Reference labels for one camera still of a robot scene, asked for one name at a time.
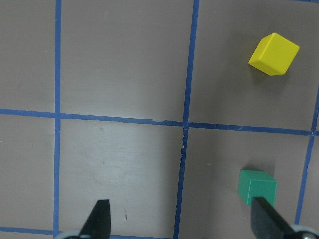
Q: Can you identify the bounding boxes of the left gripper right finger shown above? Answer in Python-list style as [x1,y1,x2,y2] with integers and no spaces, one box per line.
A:
[251,197,299,239]

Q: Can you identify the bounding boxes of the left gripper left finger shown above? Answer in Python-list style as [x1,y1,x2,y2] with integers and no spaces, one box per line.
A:
[79,199,111,239]

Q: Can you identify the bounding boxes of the green wooden block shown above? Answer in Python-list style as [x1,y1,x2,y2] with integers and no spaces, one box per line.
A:
[237,169,278,206]

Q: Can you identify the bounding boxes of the yellow wooden block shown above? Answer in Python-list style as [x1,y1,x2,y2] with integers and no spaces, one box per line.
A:
[248,33,300,76]

